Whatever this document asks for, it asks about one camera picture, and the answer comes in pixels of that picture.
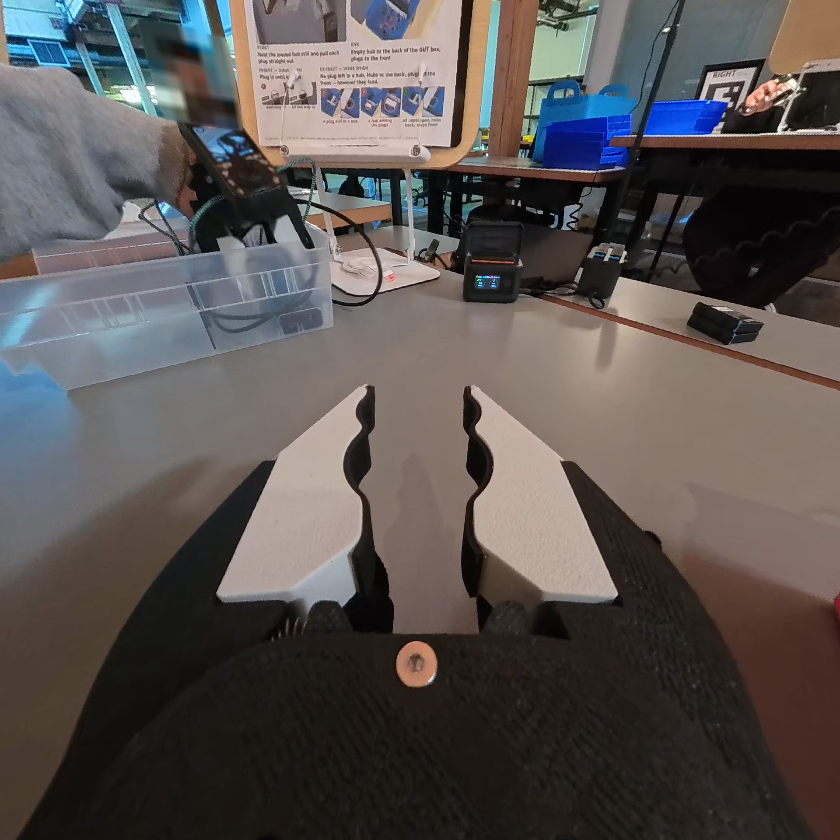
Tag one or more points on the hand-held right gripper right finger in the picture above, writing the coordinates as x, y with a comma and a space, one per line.
538, 525

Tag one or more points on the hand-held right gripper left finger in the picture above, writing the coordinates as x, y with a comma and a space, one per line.
295, 525

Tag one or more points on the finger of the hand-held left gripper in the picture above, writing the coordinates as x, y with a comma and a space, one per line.
233, 244

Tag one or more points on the clear plastic box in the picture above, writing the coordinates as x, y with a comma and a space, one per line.
131, 341

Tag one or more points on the person's left forearm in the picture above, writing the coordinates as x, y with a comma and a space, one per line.
65, 164

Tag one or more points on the black usb hub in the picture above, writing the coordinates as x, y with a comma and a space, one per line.
300, 321

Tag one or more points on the white sheet stand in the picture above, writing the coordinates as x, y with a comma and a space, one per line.
394, 275

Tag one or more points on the printed instruction sheet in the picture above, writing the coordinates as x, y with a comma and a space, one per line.
367, 59

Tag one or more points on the large window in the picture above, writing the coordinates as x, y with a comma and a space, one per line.
39, 26

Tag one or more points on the black battery charger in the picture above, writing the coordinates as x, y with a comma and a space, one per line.
600, 279

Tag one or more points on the black charging case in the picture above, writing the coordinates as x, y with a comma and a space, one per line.
492, 249

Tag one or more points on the instruction sheet on stand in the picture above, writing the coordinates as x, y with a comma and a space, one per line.
482, 65

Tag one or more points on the black battery pack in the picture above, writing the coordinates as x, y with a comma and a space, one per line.
722, 325

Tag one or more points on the blue plastic bin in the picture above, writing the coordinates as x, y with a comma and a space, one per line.
676, 118
577, 141

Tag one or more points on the blue tote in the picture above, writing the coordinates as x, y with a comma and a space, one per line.
590, 105

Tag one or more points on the wooden table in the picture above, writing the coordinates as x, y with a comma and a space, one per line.
722, 141

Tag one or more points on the black pole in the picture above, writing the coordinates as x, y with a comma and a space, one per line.
664, 65

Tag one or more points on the black framed tag sign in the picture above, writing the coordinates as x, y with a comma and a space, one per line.
722, 82

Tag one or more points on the white framed case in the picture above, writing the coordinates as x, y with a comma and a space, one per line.
820, 98

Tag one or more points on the wooden post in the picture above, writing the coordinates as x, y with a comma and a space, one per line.
515, 79

